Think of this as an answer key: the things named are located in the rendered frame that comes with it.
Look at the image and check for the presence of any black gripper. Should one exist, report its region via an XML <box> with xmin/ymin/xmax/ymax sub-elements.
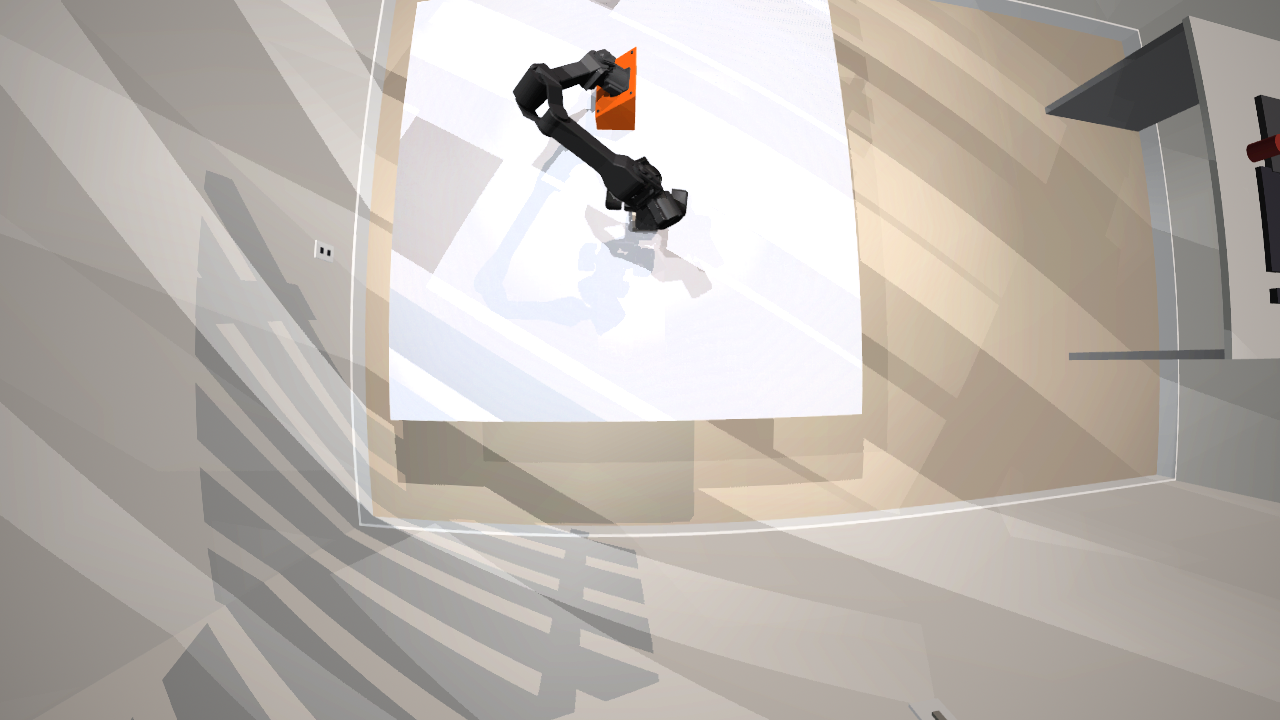
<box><xmin>605</xmin><ymin>188</ymin><xmax>689</xmax><ymax>217</ymax></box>

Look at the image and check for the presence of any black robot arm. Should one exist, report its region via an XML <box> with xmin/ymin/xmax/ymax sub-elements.
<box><xmin>513</xmin><ymin>49</ymin><xmax>684</xmax><ymax>231</ymax></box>

